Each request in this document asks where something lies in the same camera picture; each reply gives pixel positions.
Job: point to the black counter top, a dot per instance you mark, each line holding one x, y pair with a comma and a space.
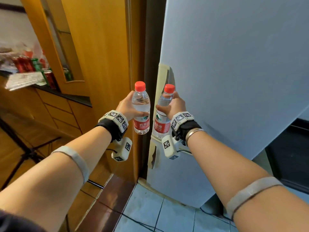
70, 95

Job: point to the person's right hand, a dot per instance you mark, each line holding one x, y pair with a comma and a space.
177, 106

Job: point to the person's left hand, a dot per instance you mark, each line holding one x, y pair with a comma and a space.
125, 107

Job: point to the white fridge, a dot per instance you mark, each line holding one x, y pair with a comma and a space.
229, 82

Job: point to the dark sleeve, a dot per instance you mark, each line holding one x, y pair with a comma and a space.
17, 223

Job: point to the person's right forearm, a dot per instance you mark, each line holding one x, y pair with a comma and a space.
241, 171

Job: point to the single red can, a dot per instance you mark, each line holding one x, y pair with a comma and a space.
50, 79

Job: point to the right wrist marker band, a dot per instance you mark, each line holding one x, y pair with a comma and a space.
185, 123

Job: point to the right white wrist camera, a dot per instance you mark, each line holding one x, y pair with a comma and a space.
170, 146

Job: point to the person's left forearm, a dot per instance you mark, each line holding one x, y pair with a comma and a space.
60, 171

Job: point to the group of red cans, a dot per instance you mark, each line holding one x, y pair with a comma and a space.
23, 64

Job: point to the black cabinet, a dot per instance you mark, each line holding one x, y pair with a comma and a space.
289, 154

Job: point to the wrist marker band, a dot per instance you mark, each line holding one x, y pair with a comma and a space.
185, 123
115, 123

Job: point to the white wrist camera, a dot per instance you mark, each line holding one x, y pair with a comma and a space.
123, 149
170, 146

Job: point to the person's left thumb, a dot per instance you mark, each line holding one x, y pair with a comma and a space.
141, 114

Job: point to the clear plastic bags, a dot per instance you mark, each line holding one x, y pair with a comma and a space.
21, 49

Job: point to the wooden drawer cabinet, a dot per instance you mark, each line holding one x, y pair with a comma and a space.
53, 106

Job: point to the black tripod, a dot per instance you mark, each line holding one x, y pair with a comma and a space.
26, 152

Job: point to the green can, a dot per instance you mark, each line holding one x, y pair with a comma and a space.
36, 64

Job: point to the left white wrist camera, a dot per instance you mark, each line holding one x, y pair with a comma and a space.
123, 149

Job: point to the clear water bottle red cap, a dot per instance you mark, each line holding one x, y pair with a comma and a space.
141, 106
162, 125

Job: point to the person's right thumb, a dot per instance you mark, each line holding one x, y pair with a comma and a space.
161, 108

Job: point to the wooden door frame panel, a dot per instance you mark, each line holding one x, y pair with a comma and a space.
101, 45

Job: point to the left wrist marker band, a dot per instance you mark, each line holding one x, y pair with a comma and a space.
115, 123

